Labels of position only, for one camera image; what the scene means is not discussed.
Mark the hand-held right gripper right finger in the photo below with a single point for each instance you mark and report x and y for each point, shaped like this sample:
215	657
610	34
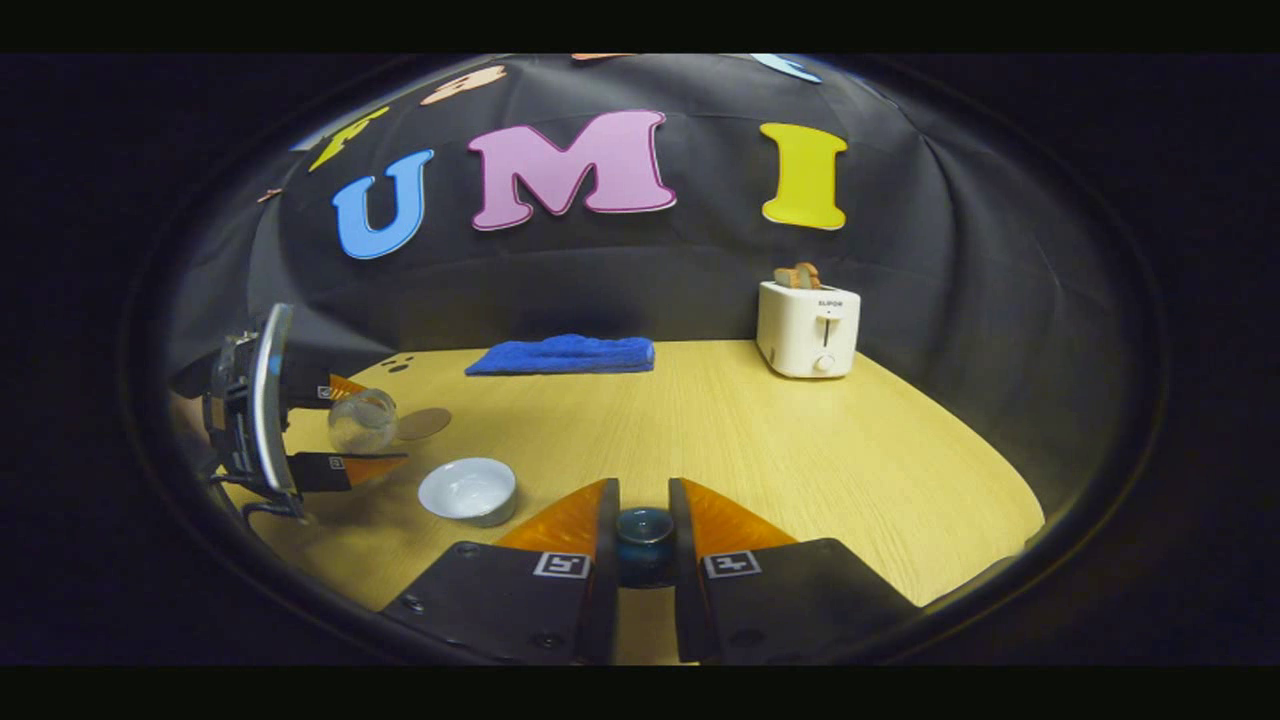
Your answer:
686	620

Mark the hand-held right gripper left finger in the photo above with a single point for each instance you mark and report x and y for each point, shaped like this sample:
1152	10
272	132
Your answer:
602	620

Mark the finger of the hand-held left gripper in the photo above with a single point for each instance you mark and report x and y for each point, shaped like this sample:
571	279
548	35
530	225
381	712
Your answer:
330	470
315	388

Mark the clear plastic water bottle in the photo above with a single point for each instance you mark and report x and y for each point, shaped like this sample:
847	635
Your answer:
362	425

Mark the round brown coaster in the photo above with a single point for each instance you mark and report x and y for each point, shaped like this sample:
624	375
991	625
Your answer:
427	424

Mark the folded blue towel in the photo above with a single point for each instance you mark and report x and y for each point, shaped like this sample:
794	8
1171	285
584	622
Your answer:
565	355

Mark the white toaster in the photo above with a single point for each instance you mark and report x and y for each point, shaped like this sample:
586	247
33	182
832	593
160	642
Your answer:
805	335

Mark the black backdrop cloth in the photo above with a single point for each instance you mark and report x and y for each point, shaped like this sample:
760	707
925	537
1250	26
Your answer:
650	280

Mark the toasted bread slice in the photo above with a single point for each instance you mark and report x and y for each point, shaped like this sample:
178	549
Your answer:
797	276

